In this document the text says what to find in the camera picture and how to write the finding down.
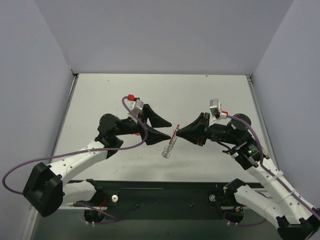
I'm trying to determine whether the metal chain keyring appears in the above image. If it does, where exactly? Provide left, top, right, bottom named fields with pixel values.
left=161, top=136, right=177, bottom=159

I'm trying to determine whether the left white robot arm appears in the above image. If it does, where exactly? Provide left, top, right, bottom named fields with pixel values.
left=22, top=100, right=172, bottom=217

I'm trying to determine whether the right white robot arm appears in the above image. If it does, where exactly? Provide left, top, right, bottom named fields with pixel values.
left=176, top=111, right=320, bottom=240

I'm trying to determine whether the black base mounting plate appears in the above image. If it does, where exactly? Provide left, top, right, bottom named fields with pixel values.
left=83, top=180, right=244, bottom=224

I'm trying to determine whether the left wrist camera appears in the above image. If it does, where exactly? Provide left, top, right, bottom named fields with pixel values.
left=129, top=99, right=144, bottom=115

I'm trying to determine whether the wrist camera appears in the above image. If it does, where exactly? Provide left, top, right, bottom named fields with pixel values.
left=209, top=98, right=222, bottom=119
left=129, top=99, right=144, bottom=115

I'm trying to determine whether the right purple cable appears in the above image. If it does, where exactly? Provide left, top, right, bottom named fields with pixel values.
left=223, top=113, right=320, bottom=227

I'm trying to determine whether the purple cable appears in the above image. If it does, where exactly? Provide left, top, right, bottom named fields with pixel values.
left=1, top=96, right=148, bottom=195
left=223, top=113, right=320, bottom=227

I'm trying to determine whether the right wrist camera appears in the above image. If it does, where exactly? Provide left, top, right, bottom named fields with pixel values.
left=209, top=98, right=222, bottom=119

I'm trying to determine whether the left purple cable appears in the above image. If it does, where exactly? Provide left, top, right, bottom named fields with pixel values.
left=1, top=96, right=148, bottom=195

